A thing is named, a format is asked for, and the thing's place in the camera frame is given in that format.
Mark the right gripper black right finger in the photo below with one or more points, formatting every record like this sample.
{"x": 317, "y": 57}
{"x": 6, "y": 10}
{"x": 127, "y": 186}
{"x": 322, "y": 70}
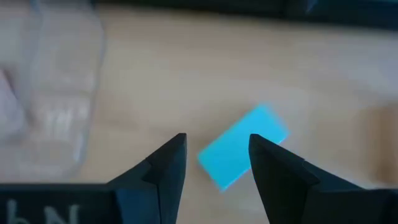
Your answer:
{"x": 289, "y": 193}

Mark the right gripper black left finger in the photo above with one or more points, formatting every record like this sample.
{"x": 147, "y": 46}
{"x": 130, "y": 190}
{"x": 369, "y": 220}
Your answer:
{"x": 155, "y": 193}

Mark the teal rectangular block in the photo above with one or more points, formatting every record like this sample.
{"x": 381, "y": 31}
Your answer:
{"x": 230, "y": 149}

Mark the clear plastic bin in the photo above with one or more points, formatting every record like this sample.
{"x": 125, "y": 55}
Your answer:
{"x": 62, "y": 93}

